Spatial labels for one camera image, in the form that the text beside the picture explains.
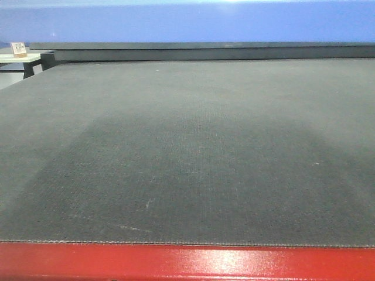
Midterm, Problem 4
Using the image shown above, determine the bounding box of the blue plastic tray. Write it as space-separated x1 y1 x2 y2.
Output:
1 1 374 43

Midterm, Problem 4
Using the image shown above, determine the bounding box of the dark woven table mat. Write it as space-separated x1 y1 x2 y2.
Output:
1 59 374 247

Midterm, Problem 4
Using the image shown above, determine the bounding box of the small white side table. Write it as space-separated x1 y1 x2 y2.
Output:
1 48 56 79

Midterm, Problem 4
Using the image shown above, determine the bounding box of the amber bottle with label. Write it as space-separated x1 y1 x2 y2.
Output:
11 42 28 58

